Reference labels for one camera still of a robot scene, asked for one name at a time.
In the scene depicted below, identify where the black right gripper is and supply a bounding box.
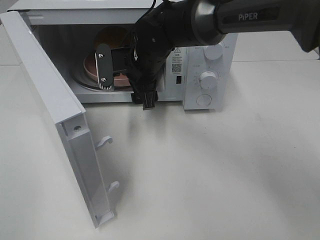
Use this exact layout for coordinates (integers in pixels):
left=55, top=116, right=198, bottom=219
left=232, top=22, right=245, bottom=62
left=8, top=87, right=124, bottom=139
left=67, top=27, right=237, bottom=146
left=128, top=22, right=174, bottom=110

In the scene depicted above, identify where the pink round plate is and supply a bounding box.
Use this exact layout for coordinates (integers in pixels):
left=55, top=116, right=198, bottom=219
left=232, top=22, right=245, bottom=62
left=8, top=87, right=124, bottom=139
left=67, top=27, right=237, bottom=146
left=83, top=51, right=131, bottom=88

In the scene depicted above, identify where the round door release button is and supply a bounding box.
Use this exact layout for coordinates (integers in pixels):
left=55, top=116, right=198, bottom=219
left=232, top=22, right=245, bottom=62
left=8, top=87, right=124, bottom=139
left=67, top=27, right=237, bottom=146
left=196, top=94, right=212, bottom=107

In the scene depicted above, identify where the burger with lettuce and cheese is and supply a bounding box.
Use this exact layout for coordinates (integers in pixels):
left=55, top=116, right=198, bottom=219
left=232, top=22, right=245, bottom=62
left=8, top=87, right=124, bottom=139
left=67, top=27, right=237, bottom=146
left=93, top=26, right=128, bottom=49

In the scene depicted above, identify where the white timer knob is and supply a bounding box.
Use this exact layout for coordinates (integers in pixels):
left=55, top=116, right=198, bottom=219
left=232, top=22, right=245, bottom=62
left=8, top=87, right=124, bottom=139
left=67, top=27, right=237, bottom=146
left=199, top=71, right=218, bottom=90

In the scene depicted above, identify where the white microwave door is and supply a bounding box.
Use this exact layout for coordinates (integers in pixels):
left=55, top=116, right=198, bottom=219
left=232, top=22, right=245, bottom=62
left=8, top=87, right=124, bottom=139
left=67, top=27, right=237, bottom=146
left=0, top=11, right=120, bottom=228

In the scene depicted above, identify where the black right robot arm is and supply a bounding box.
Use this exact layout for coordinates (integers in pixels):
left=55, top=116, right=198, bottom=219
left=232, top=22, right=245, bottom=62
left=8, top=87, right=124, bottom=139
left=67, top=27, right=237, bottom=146
left=127, top=0, right=320, bottom=110

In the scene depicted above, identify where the white microwave oven body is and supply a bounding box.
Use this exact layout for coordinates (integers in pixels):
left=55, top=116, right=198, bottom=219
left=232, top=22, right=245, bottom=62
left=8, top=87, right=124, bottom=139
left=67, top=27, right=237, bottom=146
left=0, top=0, right=238, bottom=110

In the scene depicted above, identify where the upper white power knob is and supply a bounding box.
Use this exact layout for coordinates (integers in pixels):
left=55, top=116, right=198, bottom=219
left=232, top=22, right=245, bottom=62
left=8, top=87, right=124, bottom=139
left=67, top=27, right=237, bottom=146
left=203, top=44, right=224, bottom=60

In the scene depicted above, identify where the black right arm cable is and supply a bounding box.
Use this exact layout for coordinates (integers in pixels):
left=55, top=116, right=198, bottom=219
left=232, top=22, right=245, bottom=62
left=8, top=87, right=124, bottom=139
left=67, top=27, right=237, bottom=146
left=124, top=0, right=176, bottom=51

